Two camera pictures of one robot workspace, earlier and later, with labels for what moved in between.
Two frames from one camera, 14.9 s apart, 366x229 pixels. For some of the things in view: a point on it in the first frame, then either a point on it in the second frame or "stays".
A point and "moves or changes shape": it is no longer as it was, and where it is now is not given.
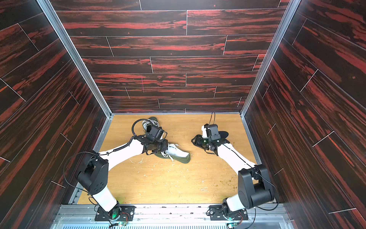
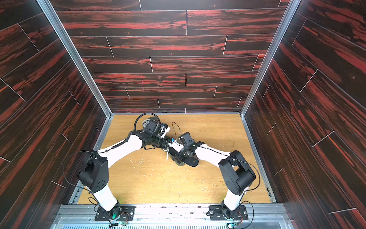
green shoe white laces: x=175 y=153 moves or changes shape
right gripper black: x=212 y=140 → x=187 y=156
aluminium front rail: x=270 y=216 stays
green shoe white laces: x=147 y=125 stays
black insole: x=223 y=134 → x=190 y=161
